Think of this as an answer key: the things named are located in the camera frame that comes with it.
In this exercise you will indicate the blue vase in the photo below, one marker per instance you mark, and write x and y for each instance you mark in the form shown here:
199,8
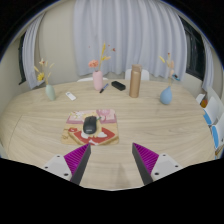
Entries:
166,96

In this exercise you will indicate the narrow white curtain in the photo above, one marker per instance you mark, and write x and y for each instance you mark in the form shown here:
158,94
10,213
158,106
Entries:
31,53
208,66

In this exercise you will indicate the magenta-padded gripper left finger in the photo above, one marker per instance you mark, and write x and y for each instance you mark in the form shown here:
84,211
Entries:
75,160

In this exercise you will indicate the small black box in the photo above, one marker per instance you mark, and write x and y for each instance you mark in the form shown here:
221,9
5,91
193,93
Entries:
118,85

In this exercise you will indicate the dark window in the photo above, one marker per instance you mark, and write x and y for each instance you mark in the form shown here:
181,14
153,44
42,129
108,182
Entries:
195,50
22,63

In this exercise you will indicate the bronze metal drink bottle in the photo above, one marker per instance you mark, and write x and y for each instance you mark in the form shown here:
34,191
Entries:
135,81

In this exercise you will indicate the pink vase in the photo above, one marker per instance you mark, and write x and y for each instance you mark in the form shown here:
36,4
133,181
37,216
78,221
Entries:
98,81

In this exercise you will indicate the black computer mouse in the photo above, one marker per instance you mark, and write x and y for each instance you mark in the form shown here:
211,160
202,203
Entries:
89,125

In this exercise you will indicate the orange and blue dried flowers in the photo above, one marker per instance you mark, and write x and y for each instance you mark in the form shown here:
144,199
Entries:
171,65

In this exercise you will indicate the small white eraser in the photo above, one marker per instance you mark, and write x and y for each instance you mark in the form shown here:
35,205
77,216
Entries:
70,96

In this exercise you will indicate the pink and yellow dried flowers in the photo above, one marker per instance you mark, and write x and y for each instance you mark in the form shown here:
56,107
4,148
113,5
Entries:
93,63

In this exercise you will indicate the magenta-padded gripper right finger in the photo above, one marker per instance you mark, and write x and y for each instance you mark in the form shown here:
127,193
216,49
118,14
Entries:
148,160

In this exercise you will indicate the dark marker pen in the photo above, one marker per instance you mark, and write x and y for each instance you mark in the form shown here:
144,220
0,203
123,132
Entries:
104,88

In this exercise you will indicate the pale green vase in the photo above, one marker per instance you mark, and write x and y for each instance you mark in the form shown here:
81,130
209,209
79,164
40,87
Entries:
50,93

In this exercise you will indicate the white and blue chairs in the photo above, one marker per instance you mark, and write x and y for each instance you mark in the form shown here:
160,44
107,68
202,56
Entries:
215,115

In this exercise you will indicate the cartoon dog print mouse pad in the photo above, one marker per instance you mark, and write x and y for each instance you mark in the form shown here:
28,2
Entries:
108,128

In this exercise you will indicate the wide white curtain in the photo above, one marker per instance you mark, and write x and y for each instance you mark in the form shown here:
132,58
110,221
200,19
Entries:
133,33

